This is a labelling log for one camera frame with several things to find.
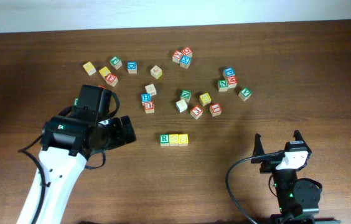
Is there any green R block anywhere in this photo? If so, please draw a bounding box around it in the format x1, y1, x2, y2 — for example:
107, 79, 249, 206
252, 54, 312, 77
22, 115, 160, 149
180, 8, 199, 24
159, 134, 170, 147

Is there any yellow S block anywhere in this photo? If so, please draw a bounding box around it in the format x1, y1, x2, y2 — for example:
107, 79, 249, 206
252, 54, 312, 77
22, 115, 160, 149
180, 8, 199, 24
169, 134, 179, 146

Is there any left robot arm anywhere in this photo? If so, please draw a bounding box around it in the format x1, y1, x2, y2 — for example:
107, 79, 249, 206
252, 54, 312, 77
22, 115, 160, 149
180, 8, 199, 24
17, 85, 136, 223

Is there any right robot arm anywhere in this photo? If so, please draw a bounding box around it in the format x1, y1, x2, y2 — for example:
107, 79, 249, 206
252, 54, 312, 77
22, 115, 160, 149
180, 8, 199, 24
252, 130, 322, 223

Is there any red U block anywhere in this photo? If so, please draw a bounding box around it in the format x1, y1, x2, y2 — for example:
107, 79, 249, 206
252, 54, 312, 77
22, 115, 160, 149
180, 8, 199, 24
144, 101, 154, 114

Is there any blue H block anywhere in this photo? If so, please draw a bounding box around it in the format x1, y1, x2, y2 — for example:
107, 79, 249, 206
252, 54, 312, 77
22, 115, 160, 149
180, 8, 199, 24
141, 93, 151, 105

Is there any plain wooden block centre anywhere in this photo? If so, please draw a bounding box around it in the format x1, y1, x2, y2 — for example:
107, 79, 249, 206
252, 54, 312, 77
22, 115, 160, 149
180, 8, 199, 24
145, 83, 157, 96

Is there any green B block left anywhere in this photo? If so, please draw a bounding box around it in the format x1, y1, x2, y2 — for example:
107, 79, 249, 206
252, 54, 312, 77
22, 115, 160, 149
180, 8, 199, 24
73, 98, 78, 106

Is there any red E block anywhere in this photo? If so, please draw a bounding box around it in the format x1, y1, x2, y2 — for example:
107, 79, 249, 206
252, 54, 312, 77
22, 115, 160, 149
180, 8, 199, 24
105, 73, 118, 86

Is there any green V block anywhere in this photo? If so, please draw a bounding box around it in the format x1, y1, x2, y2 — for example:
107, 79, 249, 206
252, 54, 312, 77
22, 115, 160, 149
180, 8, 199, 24
238, 88, 252, 101

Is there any red I block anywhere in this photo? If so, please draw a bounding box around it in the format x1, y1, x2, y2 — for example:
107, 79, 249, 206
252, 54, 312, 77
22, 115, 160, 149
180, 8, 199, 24
210, 103, 222, 116

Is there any yellow block beside E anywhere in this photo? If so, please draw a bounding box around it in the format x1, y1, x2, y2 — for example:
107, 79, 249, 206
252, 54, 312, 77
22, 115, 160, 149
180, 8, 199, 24
99, 67, 111, 78

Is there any blue D block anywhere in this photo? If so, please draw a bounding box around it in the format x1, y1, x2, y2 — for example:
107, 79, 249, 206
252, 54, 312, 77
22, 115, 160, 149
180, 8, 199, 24
127, 61, 138, 74

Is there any white blue-edged block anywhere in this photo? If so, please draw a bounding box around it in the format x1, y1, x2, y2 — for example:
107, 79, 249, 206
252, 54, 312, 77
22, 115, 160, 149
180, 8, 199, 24
175, 100, 188, 113

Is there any green P block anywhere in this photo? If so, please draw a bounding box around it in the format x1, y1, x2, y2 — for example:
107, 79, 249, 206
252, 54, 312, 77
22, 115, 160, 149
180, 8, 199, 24
110, 56, 123, 70

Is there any plain picture block top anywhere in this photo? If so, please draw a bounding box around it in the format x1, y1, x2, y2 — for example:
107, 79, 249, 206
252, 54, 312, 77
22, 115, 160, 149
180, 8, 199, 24
150, 65, 163, 79

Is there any red 3 block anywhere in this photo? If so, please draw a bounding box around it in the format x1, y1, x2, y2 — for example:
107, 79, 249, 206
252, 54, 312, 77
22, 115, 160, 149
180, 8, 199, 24
190, 105, 203, 119

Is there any red M block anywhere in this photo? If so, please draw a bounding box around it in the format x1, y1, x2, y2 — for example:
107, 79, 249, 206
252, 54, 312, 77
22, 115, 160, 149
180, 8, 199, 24
227, 76, 238, 88

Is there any green N block centre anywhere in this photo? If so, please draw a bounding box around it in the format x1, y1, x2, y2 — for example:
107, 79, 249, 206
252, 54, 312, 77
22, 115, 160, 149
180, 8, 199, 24
180, 90, 192, 103

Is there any green n block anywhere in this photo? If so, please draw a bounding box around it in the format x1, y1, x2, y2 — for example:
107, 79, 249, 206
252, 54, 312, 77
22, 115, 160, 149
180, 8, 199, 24
218, 80, 228, 92
180, 90, 192, 103

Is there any green N block right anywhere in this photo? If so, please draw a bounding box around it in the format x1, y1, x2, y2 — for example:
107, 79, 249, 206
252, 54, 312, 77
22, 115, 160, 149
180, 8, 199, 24
218, 80, 228, 92

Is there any blue P block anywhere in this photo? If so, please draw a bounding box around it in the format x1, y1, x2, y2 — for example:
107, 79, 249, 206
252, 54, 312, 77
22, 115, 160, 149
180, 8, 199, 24
223, 67, 235, 79

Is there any red Y block top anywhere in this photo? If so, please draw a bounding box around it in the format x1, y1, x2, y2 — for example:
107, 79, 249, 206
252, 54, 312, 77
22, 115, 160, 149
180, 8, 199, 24
172, 50, 183, 63

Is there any blue X block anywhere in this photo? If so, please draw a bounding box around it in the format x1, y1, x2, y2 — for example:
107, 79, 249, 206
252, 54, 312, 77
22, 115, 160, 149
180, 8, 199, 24
179, 55, 191, 68

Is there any red Q block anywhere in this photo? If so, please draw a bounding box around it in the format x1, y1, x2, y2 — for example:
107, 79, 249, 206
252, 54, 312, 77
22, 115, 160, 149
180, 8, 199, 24
181, 47, 193, 58

